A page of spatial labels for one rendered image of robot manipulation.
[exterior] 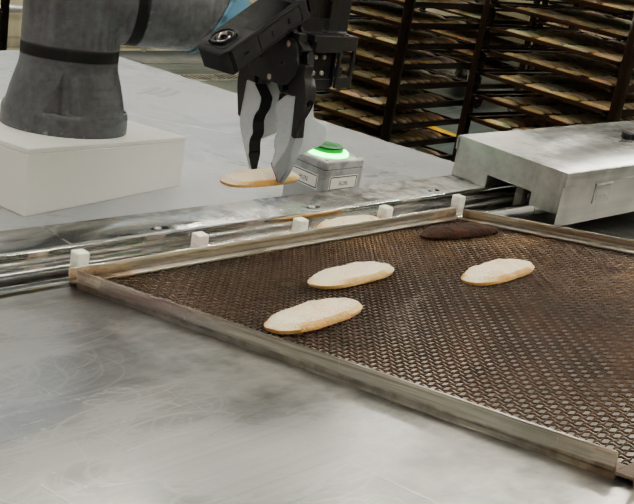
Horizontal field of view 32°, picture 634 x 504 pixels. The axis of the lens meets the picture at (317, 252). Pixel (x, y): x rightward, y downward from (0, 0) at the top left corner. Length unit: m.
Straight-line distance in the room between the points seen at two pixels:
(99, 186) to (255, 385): 0.68
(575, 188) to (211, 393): 0.88
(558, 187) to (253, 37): 0.54
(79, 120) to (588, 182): 0.65
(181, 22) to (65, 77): 0.15
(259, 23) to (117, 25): 0.32
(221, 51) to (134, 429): 0.50
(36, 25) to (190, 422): 0.78
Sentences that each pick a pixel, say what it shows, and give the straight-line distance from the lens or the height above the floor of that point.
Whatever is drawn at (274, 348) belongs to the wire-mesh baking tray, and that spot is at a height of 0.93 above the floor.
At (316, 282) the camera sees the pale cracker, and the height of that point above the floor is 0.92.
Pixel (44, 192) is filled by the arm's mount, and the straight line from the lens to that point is 1.25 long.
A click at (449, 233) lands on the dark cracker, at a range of 1.10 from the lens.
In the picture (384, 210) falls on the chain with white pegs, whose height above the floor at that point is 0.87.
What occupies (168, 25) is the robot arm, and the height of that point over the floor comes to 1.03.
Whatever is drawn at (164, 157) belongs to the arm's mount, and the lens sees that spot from 1.37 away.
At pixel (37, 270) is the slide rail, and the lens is 1.02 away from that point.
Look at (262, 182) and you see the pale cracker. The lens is 1.09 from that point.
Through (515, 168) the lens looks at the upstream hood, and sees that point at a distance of 1.46.
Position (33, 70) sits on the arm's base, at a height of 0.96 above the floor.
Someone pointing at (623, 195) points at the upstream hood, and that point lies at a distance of 1.56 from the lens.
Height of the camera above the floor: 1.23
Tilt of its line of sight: 19 degrees down
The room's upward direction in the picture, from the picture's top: 10 degrees clockwise
